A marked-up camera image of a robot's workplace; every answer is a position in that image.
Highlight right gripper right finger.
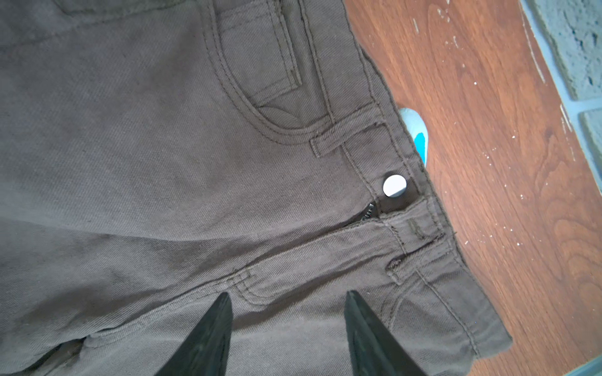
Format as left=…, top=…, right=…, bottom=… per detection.
left=344, top=291, right=426, bottom=376

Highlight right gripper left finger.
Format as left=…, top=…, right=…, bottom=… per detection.
left=156, top=292, right=233, bottom=376

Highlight brown trousers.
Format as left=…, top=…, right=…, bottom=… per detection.
left=1, top=1, right=512, bottom=375

